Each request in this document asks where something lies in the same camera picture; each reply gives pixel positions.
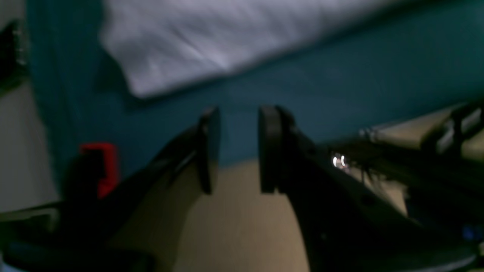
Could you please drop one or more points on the red black clamp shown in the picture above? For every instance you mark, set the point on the red black clamp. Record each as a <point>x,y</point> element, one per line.
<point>104,165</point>

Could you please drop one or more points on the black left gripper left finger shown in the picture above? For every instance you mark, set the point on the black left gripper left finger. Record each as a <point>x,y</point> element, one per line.
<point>85,224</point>

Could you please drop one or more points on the teal table cloth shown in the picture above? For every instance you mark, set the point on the teal table cloth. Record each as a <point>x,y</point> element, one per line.
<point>418,59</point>

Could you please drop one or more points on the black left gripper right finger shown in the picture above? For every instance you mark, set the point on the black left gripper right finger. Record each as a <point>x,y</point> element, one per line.
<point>345,226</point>

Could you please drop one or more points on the white T-shirt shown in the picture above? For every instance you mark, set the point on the white T-shirt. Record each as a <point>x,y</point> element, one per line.
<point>162,46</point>

